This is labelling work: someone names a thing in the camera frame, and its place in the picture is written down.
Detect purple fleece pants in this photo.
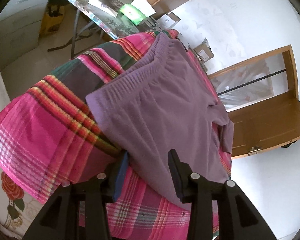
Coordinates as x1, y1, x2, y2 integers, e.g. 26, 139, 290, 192
86, 33, 234, 210

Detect glass top folding table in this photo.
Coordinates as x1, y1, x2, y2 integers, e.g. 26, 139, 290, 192
48, 0, 160, 59

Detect floral bed cover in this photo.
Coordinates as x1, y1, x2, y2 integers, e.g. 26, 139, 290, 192
0, 71, 42, 239

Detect plaid pink green bedsheet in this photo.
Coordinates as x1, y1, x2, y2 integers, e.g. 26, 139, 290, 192
0, 30, 231, 239

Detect wooden door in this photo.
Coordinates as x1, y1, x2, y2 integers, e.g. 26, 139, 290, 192
227, 90, 300, 159

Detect brown cardboard box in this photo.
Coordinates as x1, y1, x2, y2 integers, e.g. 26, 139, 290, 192
194, 38, 214, 62

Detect grey drawer cabinet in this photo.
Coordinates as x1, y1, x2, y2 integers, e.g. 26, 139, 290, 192
0, 0, 49, 69

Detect white carton box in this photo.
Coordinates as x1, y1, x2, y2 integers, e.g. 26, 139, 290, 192
157, 12, 180, 29

